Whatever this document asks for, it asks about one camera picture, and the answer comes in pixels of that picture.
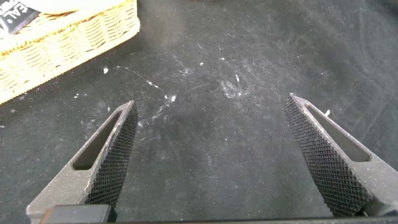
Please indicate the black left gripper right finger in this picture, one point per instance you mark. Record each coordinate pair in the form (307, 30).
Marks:
(335, 161)

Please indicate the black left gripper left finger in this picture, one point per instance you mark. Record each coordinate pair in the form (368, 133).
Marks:
(93, 174)

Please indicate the black face wash tube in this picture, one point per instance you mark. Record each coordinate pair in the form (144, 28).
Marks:
(15, 14)

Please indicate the wicker basket holding kitchen toys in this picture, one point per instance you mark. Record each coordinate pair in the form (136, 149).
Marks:
(62, 49)

